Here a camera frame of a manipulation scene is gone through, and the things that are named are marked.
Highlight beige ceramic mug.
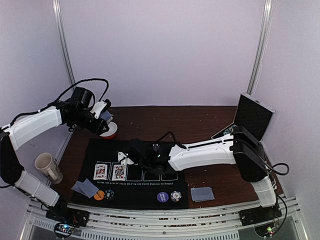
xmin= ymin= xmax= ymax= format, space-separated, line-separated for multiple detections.
xmin=34 ymin=152 xmax=63 ymax=185

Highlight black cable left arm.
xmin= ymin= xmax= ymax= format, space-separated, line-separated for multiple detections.
xmin=7 ymin=77 xmax=110 ymax=126

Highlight black poker mat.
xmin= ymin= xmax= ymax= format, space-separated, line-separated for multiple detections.
xmin=71 ymin=138 xmax=189 ymax=210

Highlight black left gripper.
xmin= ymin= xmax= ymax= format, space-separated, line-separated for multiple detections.
xmin=69 ymin=109 xmax=109 ymax=135

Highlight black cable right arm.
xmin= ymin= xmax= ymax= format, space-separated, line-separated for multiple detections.
xmin=264 ymin=162 xmax=291 ymax=177

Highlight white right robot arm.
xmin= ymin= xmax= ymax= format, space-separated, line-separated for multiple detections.
xmin=117 ymin=126 xmax=277 ymax=221

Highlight orange big blind button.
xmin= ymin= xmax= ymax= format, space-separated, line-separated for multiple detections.
xmin=93 ymin=190 xmax=105 ymax=201

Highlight poker chip stack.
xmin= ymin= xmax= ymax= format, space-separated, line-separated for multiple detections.
xmin=170 ymin=190 xmax=182 ymax=202

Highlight aluminium poker chip case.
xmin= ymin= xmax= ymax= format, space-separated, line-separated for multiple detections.
xmin=211 ymin=92 xmax=275 ymax=141

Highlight black green chip stack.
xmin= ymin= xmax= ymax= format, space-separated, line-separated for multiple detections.
xmin=104 ymin=189 xmax=115 ymax=201

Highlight deck of playing cards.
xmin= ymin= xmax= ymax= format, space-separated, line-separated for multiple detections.
xmin=99 ymin=110 xmax=113 ymax=124

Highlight orange bowl white inside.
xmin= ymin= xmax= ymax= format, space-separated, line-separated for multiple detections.
xmin=100 ymin=121 xmax=118 ymax=139

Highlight face-up king of diamonds card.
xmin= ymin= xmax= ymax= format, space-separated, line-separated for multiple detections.
xmin=93 ymin=164 xmax=108 ymax=180

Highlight face-up ace of diamonds card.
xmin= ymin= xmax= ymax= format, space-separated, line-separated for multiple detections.
xmin=117 ymin=151 xmax=133 ymax=166

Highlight aluminium front frame rails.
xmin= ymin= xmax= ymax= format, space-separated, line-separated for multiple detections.
xmin=19 ymin=194 xmax=301 ymax=240

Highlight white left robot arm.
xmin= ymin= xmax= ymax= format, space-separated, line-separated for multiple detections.
xmin=0 ymin=87 xmax=111 ymax=222

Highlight dealt playing card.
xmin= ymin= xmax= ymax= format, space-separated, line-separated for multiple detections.
xmin=78 ymin=179 xmax=99 ymax=198
xmin=71 ymin=181 xmax=85 ymax=195

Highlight aluminium corner post right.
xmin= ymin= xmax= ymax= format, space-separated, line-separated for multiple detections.
xmin=246 ymin=0 xmax=273 ymax=96

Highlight aluminium corner post left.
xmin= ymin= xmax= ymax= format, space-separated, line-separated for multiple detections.
xmin=52 ymin=0 xmax=76 ymax=85

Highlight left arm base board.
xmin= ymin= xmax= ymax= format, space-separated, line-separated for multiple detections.
xmin=41 ymin=198 xmax=90 ymax=240

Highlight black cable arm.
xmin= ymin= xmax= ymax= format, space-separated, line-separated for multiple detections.
xmin=7 ymin=77 xmax=110 ymax=126
xmin=264 ymin=162 xmax=291 ymax=177

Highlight purple small blind button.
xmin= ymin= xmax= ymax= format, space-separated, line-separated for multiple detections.
xmin=157 ymin=192 xmax=169 ymax=203

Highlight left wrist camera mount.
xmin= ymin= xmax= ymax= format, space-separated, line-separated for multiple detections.
xmin=90 ymin=99 xmax=112 ymax=119

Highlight aluminium corner post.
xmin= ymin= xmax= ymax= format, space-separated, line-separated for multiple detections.
xmin=52 ymin=0 xmax=76 ymax=85
xmin=246 ymin=0 xmax=273 ymax=96

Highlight right arm base board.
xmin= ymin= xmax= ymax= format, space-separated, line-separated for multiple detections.
xmin=238 ymin=204 xmax=282 ymax=239

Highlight single playing card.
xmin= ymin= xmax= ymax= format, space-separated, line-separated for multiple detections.
xmin=190 ymin=187 xmax=215 ymax=202

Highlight chip stack in case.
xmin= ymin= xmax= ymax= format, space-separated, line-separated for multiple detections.
xmin=223 ymin=125 xmax=236 ymax=135

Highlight face-up queen of hearts card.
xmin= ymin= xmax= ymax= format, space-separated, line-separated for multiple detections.
xmin=111 ymin=164 xmax=127 ymax=181

